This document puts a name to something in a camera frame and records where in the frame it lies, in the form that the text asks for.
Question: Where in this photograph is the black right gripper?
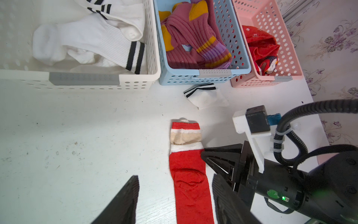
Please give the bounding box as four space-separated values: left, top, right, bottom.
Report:
200 141 259 207

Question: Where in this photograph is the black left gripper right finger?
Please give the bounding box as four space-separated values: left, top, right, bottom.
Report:
212 174 260 224

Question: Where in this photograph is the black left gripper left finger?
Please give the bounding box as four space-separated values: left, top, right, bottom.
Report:
92 175 139 224

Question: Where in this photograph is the plain red sock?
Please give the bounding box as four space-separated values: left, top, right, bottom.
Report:
169 149 214 224

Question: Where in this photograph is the purple striped sock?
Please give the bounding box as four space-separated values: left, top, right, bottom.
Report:
162 1 232 70

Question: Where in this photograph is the red snowflake sock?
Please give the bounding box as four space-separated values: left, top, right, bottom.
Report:
242 26 280 76

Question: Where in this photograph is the purple yellow sock front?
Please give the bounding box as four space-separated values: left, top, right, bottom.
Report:
161 1 216 54

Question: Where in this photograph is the small white ankle sock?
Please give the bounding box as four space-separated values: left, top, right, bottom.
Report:
67 47 118 68

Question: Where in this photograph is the white sock with black stripes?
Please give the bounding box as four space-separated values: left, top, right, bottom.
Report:
75 1 145 41

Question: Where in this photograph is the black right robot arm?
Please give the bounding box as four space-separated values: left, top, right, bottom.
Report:
201 99 358 224

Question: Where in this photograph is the blue plastic basket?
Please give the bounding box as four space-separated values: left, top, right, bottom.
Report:
154 1 252 86

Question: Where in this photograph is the pink plastic basket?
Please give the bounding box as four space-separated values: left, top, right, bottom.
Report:
231 1 304 88

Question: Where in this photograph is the white plastic basket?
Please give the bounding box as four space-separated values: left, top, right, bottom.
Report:
1 1 161 91

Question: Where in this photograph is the red beige cuff sock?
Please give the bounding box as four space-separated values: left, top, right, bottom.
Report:
170 119 204 154

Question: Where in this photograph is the pink round object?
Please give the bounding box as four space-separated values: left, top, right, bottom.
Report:
317 153 337 165

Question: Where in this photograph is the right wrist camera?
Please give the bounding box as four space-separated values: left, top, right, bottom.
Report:
233 105 281 173

